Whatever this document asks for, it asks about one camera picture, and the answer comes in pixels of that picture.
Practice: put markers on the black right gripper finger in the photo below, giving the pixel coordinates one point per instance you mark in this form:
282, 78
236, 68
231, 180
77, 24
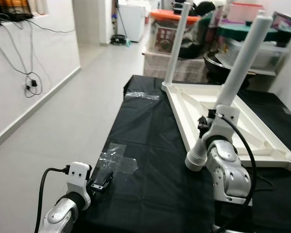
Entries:
202, 120

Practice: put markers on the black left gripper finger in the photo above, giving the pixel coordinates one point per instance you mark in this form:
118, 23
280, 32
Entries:
108, 177

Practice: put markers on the white plastic children table top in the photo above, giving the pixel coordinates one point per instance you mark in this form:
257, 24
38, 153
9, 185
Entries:
194, 102

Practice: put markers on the clear crossed tape patch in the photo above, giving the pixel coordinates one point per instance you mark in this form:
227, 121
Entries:
116, 160

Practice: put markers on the black tablecloth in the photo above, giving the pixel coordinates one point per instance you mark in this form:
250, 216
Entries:
150, 194

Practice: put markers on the black round wok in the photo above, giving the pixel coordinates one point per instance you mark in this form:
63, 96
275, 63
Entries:
218, 68

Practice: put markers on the beige patterned table cloth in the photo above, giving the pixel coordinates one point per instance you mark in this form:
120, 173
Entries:
155, 68

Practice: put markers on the black plastic bag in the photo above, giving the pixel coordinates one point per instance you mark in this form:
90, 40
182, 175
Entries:
199, 36

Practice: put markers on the dark green round lid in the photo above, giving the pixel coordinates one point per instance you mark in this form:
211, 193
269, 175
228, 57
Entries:
230, 33

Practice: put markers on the clear plastic storage bin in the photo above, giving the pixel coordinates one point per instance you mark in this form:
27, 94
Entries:
269, 56

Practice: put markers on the storage box with orange lid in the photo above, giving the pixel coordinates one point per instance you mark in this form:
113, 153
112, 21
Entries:
162, 34

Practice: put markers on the broom with teal head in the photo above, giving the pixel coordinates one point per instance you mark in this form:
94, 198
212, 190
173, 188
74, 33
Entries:
128, 43

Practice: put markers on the pink plastic bin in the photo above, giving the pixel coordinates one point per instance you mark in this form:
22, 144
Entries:
245, 12

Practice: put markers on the black round floor device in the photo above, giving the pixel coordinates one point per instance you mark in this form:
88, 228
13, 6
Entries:
119, 40

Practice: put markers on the dark carton with colourful print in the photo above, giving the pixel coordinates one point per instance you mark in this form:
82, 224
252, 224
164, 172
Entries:
286, 26

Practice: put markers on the black router with antennas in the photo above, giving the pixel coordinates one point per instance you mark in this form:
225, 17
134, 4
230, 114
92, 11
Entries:
17, 14

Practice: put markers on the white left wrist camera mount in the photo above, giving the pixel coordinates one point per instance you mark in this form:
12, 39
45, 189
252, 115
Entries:
77, 174

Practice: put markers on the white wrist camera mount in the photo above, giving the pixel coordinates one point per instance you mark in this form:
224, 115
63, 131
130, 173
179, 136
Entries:
77, 174
228, 116

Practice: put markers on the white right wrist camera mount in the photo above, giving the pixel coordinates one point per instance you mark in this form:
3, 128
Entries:
228, 116

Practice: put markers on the black wall power adapter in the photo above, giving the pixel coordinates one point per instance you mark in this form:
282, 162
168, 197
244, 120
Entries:
34, 84

